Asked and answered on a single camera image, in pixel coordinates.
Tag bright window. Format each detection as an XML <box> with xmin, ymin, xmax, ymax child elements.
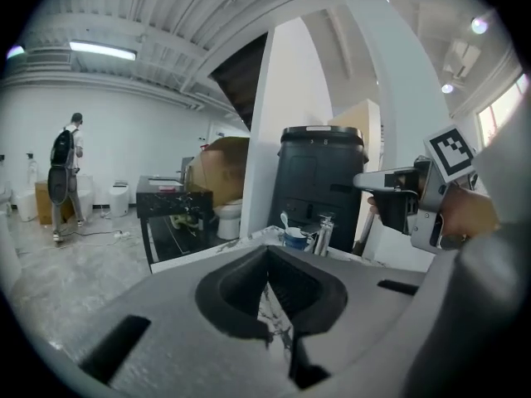
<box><xmin>476</xmin><ymin>71</ymin><xmax>531</xmax><ymax>151</ymax></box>

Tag ceiling tube light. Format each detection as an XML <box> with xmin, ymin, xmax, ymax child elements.
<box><xmin>67</xmin><ymin>39</ymin><xmax>139</xmax><ymax>62</ymax></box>

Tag blue and white cup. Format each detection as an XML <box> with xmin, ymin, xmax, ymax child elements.
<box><xmin>283</xmin><ymin>226</ymin><xmax>317</xmax><ymax>253</ymax></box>

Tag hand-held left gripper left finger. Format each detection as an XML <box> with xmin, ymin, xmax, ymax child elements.
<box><xmin>194</xmin><ymin>245</ymin><xmax>271</xmax><ymax>342</ymax></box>

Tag small cardboard box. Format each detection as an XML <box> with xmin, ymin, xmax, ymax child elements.
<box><xmin>34</xmin><ymin>179</ymin><xmax>76</xmax><ymax>226</ymax></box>

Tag large brown cardboard sheet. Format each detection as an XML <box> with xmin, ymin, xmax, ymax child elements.
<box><xmin>185</xmin><ymin>135</ymin><xmax>251</xmax><ymax>207</ymax></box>

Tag person's right hand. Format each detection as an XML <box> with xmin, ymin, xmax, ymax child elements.
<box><xmin>438</xmin><ymin>186</ymin><xmax>499</xmax><ymax>245</ymax></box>

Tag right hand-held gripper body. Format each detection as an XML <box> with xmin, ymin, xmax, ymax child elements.
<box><xmin>352</xmin><ymin>124</ymin><xmax>478</xmax><ymax>256</ymax></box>

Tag black marble table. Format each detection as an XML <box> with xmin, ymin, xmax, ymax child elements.
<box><xmin>135</xmin><ymin>174</ymin><xmax>216</xmax><ymax>274</ymax></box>

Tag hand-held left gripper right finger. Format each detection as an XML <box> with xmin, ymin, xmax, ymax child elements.
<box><xmin>266</xmin><ymin>245</ymin><xmax>349</xmax><ymax>336</ymax></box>

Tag black backpack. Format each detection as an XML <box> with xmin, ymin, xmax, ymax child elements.
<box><xmin>50</xmin><ymin>129</ymin><xmax>76</xmax><ymax>168</ymax></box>

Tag chrome faucet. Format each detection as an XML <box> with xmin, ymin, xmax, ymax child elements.
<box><xmin>304</xmin><ymin>212</ymin><xmax>336</xmax><ymax>257</ymax></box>

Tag clear plastic bottle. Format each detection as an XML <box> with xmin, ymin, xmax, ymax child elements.
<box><xmin>25</xmin><ymin>153</ymin><xmax>39</xmax><ymax>187</ymax></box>

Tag black bin appliance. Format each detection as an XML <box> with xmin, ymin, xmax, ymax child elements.
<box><xmin>275</xmin><ymin>125</ymin><xmax>371</xmax><ymax>255</ymax></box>

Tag white toilet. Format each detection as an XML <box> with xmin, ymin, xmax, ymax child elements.
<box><xmin>109</xmin><ymin>180</ymin><xmax>130</xmax><ymax>218</ymax></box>
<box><xmin>15</xmin><ymin>187</ymin><xmax>39</xmax><ymax>223</ymax></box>
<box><xmin>212</xmin><ymin>199</ymin><xmax>244</xmax><ymax>241</ymax></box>

